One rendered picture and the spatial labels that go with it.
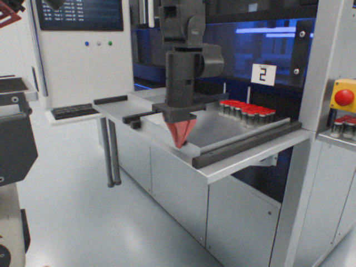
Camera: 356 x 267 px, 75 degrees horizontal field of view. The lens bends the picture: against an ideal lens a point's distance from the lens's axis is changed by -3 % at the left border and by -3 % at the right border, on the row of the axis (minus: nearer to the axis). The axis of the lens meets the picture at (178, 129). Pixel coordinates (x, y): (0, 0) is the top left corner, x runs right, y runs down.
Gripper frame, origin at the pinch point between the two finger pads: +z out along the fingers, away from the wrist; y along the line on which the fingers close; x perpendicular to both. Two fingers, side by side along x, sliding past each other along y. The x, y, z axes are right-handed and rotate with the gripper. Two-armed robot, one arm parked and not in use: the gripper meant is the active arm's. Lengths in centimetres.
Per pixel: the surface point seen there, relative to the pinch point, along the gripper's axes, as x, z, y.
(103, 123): 98, 26, 16
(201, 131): 6.8, 1.7, 13.0
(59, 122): 67, 11, -13
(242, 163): -11.2, 2.6, 8.9
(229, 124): 6.4, 1.4, 23.9
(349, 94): -19.5, -11.4, 34.9
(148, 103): 35.4, -0.3, 12.6
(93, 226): 90, 90, 0
